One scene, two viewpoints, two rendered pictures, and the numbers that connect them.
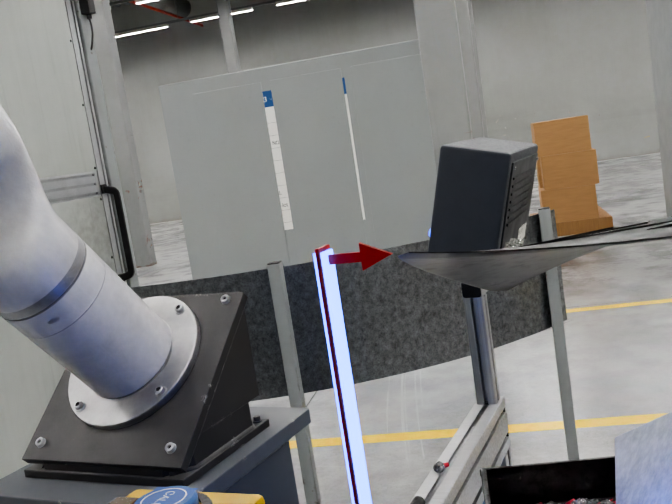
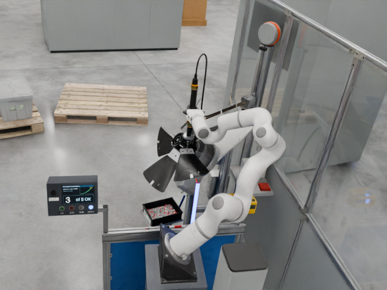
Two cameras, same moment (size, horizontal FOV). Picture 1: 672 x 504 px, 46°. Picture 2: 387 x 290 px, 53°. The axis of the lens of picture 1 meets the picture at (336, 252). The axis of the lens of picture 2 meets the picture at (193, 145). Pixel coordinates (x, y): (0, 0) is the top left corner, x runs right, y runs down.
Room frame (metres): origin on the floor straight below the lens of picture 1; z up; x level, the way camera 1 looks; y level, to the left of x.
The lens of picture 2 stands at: (1.89, 1.40, 2.55)
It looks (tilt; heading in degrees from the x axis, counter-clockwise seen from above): 31 degrees down; 231
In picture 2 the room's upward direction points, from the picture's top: 7 degrees clockwise
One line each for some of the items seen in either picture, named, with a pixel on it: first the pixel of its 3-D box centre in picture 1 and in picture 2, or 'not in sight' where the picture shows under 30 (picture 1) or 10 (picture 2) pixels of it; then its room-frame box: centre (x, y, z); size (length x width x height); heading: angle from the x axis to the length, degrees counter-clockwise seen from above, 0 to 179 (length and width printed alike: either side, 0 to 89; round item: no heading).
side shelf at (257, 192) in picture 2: not in sight; (250, 179); (-0.01, -0.18, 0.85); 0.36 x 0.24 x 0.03; 66
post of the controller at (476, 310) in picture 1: (480, 339); (105, 219); (1.17, -0.20, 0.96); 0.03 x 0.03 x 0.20; 66
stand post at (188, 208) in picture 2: not in sight; (187, 220); (0.38, -0.39, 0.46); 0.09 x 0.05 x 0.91; 66
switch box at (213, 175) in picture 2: not in sight; (217, 184); (0.14, -0.37, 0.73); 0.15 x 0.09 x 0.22; 156
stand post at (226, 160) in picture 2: not in sight; (217, 206); (0.17, -0.29, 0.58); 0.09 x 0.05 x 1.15; 66
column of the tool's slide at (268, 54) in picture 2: not in sight; (244, 152); (-0.17, -0.44, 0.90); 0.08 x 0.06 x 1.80; 101
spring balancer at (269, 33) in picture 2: not in sight; (269, 33); (-0.17, -0.44, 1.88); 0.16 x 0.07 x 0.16; 101
